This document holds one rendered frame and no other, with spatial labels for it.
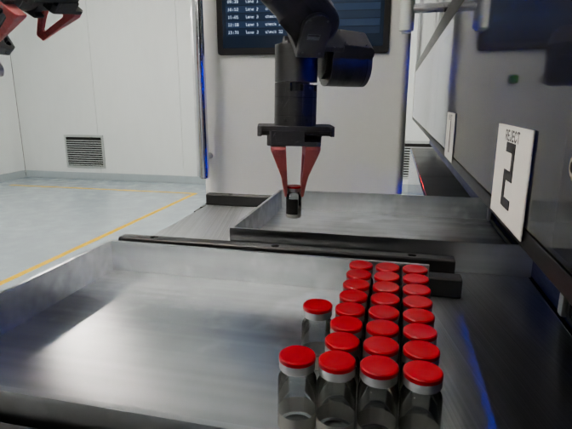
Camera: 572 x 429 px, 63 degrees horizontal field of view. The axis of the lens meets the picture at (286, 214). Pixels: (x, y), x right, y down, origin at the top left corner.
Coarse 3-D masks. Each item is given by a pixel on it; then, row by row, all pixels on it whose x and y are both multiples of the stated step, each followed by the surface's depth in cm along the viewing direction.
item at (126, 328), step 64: (128, 256) 51; (192, 256) 50; (256, 256) 48; (320, 256) 46; (0, 320) 38; (64, 320) 40; (128, 320) 40; (192, 320) 40; (256, 320) 40; (0, 384) 31; (64, 384) 31; (128, 384) 31; (192, 384) 31; (256, 384) 31
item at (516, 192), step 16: (512, 128) 28; (528, 144) 25; (496, 160) 32; (528, 160) 25; (496, 176) 32; (512, 176) 28; (528, 176) 25; (496, 192) 32; (512, 192) 28; (496, 208) 32; (512, 208) 27; (512, 224) 27
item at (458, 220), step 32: (320, 192) 80; (352, 192) 78; (256, 224) 67; (288, 224) 71; (320, 224) 71; (352, 224) 71; (384, 224) 71; (416, 224) 71; (448, 224) 71; (480, 224) 71; (480, 256) 51; (512, 256) 50
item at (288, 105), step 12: (276, 84) 62; (288, 84) 60; (300, 84) 61; (312, 84) 61; (276, 96) 62; (288, 96) 61; (300, 96) 61; (312, 96) 62; (276, 108) 63; (288, 108) 61; (300, 108) 61; (312, 108) 62; (276, 120) 63; (288, 120) 62; (300, 120) 61; (312, 120) 63; (264, 132) 62; (312, 132) 62; (324, 132) 62
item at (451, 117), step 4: (448, 112) 64; (452, 112) 59; (448, 116) 64; (452, 116) 59; (448, 120) 63; (452, 120) 59; (448, 124) 63; (452, 124) 58; (448, 128) 63; (452, 128) 58; (448, 132) 62; (452, 132) 58; (448, 136) 62; (452, 136) 58; (448, 140) 62; (452, 140) 57; (448, 144) 62; (452, 144) 57; (448, 148) 62; (452, 148) 57; (444, 152) 65; (448, 152) 61; (452, 152) 58; (448, 156) 61
